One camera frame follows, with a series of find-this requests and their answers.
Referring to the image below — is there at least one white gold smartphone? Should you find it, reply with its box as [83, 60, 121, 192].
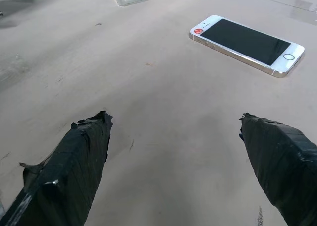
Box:
[189, 15, 306, 78]

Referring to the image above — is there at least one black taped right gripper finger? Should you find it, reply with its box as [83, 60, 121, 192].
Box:
[238, 113, 317, 226]
[0, 110, 114, 226]

